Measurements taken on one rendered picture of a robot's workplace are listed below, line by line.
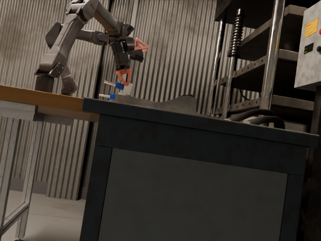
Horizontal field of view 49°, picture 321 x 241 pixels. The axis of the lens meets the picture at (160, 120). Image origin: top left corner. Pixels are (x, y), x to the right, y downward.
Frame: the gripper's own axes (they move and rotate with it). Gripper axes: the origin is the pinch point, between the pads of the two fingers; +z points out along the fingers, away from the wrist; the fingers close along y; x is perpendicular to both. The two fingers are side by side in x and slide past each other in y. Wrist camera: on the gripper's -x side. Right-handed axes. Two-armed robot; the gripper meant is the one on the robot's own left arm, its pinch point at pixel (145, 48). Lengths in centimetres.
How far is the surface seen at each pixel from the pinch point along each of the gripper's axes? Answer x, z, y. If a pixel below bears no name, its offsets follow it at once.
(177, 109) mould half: 32.9, 17.6, -31.5
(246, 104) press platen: 16, 70, 21
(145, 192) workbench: 64, 1, -91
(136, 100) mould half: 32.1, -2.1, -30.9
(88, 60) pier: -18, -43, 164
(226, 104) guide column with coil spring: 14, 68, 54
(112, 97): 31.3, -13.3, -13.7
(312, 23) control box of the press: -19, 74, -37
